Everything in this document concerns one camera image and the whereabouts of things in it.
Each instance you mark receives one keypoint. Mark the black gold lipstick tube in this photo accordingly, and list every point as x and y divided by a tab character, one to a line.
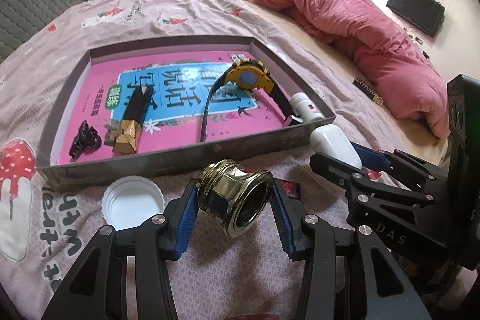
124	135

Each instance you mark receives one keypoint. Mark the small white pill bottle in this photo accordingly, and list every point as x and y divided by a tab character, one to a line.
304	108

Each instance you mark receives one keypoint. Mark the pink crumpled duvet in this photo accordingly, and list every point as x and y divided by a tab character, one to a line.
393	64

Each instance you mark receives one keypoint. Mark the pink strawberry bed sheet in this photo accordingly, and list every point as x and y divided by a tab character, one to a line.
44	229

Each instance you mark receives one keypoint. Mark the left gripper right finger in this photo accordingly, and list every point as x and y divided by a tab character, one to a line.
347	274

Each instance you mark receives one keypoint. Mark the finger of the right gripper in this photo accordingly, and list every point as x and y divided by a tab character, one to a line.
355	182
399	164

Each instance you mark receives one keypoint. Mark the wall mounted black television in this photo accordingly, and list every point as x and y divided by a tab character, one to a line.
425	15

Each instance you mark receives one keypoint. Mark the beige mattress sheet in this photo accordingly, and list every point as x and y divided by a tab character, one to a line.
327	71

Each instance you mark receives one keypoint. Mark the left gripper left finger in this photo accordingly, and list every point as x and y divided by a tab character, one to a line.
95	285

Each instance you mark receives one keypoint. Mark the white plastic bottle cap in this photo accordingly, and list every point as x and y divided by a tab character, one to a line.
130	201

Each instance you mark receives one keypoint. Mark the pink book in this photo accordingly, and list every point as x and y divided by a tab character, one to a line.
181	82

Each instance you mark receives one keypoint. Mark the white earbuds case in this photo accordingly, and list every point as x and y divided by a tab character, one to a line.
332	141

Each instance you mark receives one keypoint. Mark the gold lipstick cap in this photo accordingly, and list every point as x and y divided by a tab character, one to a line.
227	191

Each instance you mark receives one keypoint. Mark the yellow black wrist watch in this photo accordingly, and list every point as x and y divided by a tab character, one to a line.
248	74

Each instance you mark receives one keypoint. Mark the red black lighter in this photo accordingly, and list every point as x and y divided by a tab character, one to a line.
292	189

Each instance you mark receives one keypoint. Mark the black gold small packet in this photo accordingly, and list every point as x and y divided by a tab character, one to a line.
366	90

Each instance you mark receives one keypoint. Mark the shallow grey cardboard box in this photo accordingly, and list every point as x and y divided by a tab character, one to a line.
102	166

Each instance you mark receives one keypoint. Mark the black hair claw clip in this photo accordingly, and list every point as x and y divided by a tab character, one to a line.
87	137

